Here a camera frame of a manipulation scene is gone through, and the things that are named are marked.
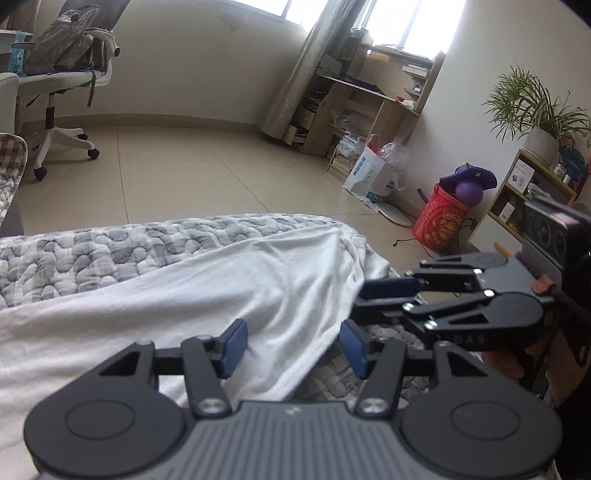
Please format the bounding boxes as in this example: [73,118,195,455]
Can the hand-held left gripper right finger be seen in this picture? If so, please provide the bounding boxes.
[340,320,484,416]

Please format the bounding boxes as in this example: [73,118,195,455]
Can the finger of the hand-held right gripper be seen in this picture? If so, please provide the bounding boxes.
[359,254,484,299]
[352,288,498,332]

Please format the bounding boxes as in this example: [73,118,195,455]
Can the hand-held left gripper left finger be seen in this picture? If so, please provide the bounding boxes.
[97,318,250,419]

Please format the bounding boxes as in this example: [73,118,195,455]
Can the white pants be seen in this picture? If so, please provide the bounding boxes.
[0,226,402,453]

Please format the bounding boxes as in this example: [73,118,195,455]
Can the person's right hand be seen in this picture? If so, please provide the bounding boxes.
[481,322,585,408]

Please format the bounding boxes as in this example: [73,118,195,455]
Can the white bathroom scale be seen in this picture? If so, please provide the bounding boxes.
[372,198,414,228]

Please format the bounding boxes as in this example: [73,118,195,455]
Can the red bucket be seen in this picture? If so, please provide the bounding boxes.
[411,182,476,254]

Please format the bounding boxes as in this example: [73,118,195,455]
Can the low wooden bookcase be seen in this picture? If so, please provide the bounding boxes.
[466,148,591,268]

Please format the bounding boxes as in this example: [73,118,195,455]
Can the purple ball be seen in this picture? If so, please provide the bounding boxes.
[455,181,484,206]

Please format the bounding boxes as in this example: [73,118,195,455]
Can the purple plush toy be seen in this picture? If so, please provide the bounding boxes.
[438,161,498,190]

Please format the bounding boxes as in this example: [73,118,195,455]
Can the grey checked quilted blanket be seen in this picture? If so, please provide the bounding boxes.
[0,133,444,402]

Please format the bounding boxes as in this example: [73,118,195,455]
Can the green potted plant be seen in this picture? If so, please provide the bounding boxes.
[482,65,591,168]

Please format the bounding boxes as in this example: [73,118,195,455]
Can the wooden shelf desk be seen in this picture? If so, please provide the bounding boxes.
[284,28,446,169]

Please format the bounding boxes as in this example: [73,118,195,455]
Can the grey curtain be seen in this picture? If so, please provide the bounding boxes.
[261,0,370,141]

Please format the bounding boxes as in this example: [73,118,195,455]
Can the narrow glass window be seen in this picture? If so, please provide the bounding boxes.
[365,0,469,61]

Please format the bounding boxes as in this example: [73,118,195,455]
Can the white office chair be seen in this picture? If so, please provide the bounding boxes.
[0,0,132,181]

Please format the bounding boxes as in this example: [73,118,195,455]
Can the camouflage backpack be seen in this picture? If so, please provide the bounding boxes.
[23,4,105,77]

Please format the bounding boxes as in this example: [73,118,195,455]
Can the black power cable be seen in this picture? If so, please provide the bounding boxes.
[392,217,472,252]

